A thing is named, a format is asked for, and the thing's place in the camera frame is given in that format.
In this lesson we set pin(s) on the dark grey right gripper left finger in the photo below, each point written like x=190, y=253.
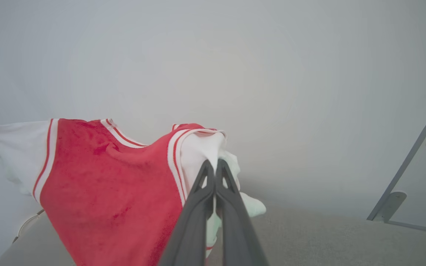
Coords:
x=192, y=225

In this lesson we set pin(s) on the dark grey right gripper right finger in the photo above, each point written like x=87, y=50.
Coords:
x=237, y=229

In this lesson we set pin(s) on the red and white shirt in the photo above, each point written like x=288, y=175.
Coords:
x=105, y=184

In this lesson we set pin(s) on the grey fabric sofa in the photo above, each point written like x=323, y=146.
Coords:
x=327, y=240

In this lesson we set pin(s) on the grey metal frame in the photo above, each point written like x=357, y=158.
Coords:
x=409, y=155

